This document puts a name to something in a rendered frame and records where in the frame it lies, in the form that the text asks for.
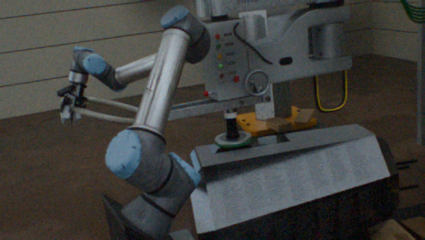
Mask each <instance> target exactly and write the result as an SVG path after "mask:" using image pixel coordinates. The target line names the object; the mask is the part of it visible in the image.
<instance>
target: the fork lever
mask: <svg viewBox="0 0 425 240"><path fill-rule="evenodd" d="M270 100H271V97H270V96H267V97H266V101H267V102H269V101H270ZM257 103H263V96H251V95H249V96H243V97H239V98H237V99H229V100H225V101H220V102H219V101H218V100H216V99H213V98H211V99H203V100H199V101H194V102H190V103H182V104H177V105H173V106H172V108H171V111H170V113H169V117H168V121H171V120H175V119H180V118H187V117H191V116H195V115H202V114H206V113H211V112H218V111H222V110H226V109H233V108H238V107H242V106H249V105H253V104H257Z"/></svg>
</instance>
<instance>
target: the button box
mask: <svg viewBox="0 0 425 240"><path fill-rule="evenodd" d="M208 31H209V33H210V36H211V48H210V54H211V61H212V72H213V80H214V83H215V84H217V83H221V82H226V81H228V68H227V61H226V54H225V41H224V33H223V27H220V28H215V29H208ZM216 33H220V39H219V40H216V39H215V38H214V35H215V34H216ZM217 43H221V49H220V50H218V49H216V44H217ZM218 53H221V54H222V59H221V60H218V59H217V58H216V56H217V54H218ZM220 62H221V63H222V64H223V69H218V64H219V63H220ZM221 72H222V73H224V75H225V76H224V78H223V79H220V78H219V74H220V73H221Z"/></svg>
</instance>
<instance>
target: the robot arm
mask: <svg viewBox="0 0 425 240"><path fill-rule="evenodd" d="M160 25H161V26H162V28H164V31H163V34H162V40H161V43H160V45H159V49H158V52H157V53H155V54H153V55H150V56H147V57H146V58H142V59H140V60H138V61H136V62H133V63H130V64H129V65H125V66H123V67H120V68H116V69H115V68H113V67H112V66H111V65H110V64H108V63H107V62H106V61H104V59H103V58H102V57H101V56H100V55H97V54H94V51H93V49H88V48H83V47H79V46H75V47H74V51H73V56H72V60H71V67H70V71H69V75H68V80H70V84H73V85H69V86H67V87H64V88H62V89H60V90H58V91H57V96H60V97H64V98H63V100H62V101H61V105H60V113H61V122H62V124H64V123H65V119H66V118H69V117H70V113H69V112H68V111H69V105H70V106H71V107H80V108H86V105H87V97H85V96H83V92H84V88H87V85H86V83H87V81H88V77H89V74H91V75H92V76H94V77H95V78H97V79H98V80H100V81H101V82H103V83H104V84H105V85H106V86H108V87H109V88H110V89H111V90H114V91H115V92H117V93H119V92H121V91H123V90H125V89H126V88H127V86H128V84H130V83H132V82H135V81H138V80H140V79H142V78H145V77H148V80H147V82H146V86H145V89H144V92H143V98H142V100H141V103H140V107H139V109H138V111H137V115H136V118H135V120H134V124H133V126H131V127H129V128H126V130H125V131H122V132H120V133H119V134H118V136H117V137H116V136H115V137H114V138H113V140H112V141H111V143H110V145H109V147H108V149H107V151H106V152H107V154H106V155H105V162H106V165H107V167H108V168H109V170H110V171H112V172H113V173H115V174H116V175H117V176H118V177H119V178H122V179H124V180H125V181H126V182H129V183H130V184H132V185H134V186H135V187H137V188H139V189H140V190H141V194H140V196H139V197H137V198H136V199H134V200H133V201H131V202H130V203H129V204H127V205H126V206H124V208H123V209H122V211H121V213H122V214H123V215H124V217H125V218H127V219H128V220H129V221H130V222H131V223H133V224H134V225H135V226H136V227H137V228H138V229H139V230H141V231H142V232H144V233H146V234H147V235H149V236H150V237H152V238H154V239H156V240H166V239H167V238H168V234H169V232H170V228H171V226H172V221H173V219H174V218H175V217H176V216H177V214H178V212H179V211H180V210H181V208H182V207H183V206H184V204H185V203H186V201H187V200H188V198H189V197H190V196H191V195H192V193H193V192H194V190H195V189H196V188H197V185H198V184H199V182H200V180H201V175H200V174H199V173H198V172H197V171H196V170H195V169H194V168H193V167H191V166H190V165H189V164H188V163H186V162H185V161H184V160H183V159H182V158H181V157H179V156H178V155H175V154H174V153H170V154H169V155H165V154H164V151H165V146H166V139H165V138H164V137H163V134H164V130H165V126H166V124H167V121H168V117H169V113H170V111H171V108H172V103H173V101H174V98H175V94H176V91H177V88H178V84H179V81H180V79H181V75H182V71H183V69H184V64H186V63H189V64H191V65H195V64H197V63H199V62H201V61H202V60H204V59H205V57H207V55H208V54H209V51H210V48H211V36H210V33H209V31H208V30H207V28H206V27H205V26H204V25H203V24H202V23H201V22H200V21H199V20H198V19H197V18H196V17H195V16H193V15H192V14H191V13H190V11H189V10H187V9H186V8H185V7H184V6H183V5H176V6H174V7H173V8H171V9H169V10H168V11H167V12H166V13H165V14H164V15H163V17H162V19H161V21H160ZM85 100H86V104H85V105H84V102H85Z"/></svg>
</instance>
